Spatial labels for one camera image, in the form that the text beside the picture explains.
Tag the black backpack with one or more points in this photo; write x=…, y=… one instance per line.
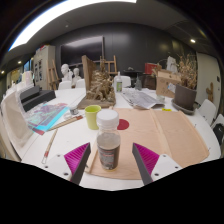
x=219, y=133

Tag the small jar with white lid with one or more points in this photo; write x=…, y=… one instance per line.
x=73, y=110

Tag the white spray bottle green label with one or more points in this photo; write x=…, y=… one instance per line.
x=118, y=85

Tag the cardboard box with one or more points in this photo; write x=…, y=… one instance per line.
x=166, y=83

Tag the folded newspaper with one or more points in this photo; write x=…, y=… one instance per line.
x=140, y=98

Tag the white cabinet with pictures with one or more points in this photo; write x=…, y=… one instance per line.
x=41, y=66

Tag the clear glass bottle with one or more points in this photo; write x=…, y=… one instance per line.
x=138, y=83

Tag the wooden figure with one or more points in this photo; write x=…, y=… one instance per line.
x=209, y=91

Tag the clear bottle with white cap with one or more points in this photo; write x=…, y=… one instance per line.
x=108, y=146

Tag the white fabric panel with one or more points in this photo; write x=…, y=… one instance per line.
x=15, y=123

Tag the wooden easel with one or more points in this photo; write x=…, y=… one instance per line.
x=111, y=66
x=52, y=75

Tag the small white cup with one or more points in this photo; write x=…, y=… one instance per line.
x=161, y=99

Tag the red box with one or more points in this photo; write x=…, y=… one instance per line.
x=150, y=68

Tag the thin wooden stick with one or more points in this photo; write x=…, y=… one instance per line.
x=50, y=145

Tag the brown relief sculpture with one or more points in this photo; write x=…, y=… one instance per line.
x=100, y=88

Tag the yellow-green mug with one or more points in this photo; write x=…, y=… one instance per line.
x=92, y=118

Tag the white plastic chair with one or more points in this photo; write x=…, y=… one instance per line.
x=126, y=81
x=80, y=83
x=206, y=111
x=218, y=119
x=65, y=85

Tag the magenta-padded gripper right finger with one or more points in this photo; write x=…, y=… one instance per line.
x=146, y=159

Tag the yellow sticky note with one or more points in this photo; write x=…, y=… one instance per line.
x=166, y=109

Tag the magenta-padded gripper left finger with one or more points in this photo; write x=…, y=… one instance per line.
x=76, y=158

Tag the black wall screen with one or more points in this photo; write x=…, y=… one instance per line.
x=81, y=50

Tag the white plaster bust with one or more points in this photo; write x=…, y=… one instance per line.
x=66, y=72
x=76, y=76

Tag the flat round red coaster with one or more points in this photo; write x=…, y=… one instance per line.
x=124, y=125

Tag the black flat box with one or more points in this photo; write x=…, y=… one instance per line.
x=40, y=100
x=30, y=92

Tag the dark grey plant saucer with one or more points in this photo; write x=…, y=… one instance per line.
x=181, y=110

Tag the dried plant in grey pot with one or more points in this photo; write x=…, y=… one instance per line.
x=185, y=96

